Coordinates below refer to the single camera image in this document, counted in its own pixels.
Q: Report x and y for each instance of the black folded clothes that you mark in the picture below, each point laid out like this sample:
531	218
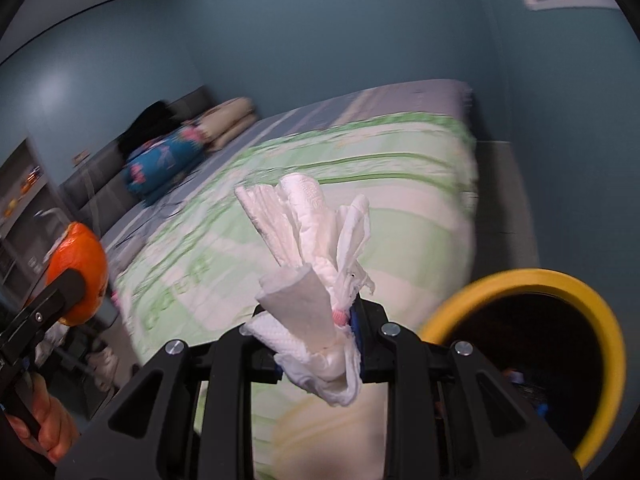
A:
147	127

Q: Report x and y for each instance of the white tissue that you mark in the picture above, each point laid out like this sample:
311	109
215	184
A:
310	240

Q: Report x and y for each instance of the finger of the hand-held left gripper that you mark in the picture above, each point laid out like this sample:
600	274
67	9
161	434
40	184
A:
55	295

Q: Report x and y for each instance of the orange mandarin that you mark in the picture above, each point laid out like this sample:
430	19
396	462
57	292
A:
82	255

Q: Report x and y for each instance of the cream folded quilt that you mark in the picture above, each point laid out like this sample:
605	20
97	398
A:
227	120

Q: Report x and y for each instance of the white shelf unit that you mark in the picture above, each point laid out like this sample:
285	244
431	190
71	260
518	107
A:
25	200

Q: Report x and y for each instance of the wall socket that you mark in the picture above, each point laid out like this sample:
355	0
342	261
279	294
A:
80	157

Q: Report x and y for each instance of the bed with striped sheet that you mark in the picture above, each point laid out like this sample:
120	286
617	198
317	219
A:
375	97

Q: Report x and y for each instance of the person's left hand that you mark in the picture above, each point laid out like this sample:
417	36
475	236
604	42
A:
55	425

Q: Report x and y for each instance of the black bin with yellow rim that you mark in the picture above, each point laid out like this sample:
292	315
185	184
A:
550	340

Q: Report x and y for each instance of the green patterned quilt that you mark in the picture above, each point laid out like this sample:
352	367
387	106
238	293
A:
400	200

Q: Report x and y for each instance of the white sneaker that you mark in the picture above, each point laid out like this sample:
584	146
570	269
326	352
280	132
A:
102	362

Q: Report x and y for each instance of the grey padded headboard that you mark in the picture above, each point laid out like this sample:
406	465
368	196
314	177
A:
100	175

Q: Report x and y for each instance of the blue plastic object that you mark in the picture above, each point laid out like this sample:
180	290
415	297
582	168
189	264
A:
543	408

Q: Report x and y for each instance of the blue floral folded quilt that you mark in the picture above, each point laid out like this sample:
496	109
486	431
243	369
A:
160	165

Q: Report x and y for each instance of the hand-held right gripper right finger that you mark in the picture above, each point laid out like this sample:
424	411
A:
357	332

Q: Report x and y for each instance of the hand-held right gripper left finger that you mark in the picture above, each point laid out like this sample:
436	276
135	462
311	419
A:
235	355

